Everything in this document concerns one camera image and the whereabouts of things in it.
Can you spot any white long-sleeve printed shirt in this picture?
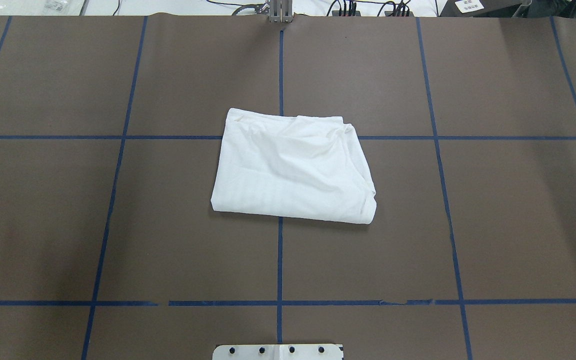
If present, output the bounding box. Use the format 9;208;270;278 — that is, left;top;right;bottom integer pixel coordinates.
210;108;378;224

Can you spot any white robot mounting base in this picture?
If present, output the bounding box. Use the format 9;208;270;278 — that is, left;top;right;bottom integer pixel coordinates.
212;343;345;360

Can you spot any aluminium frame post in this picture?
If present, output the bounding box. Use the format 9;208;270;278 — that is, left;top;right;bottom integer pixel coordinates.
267;0;294;23

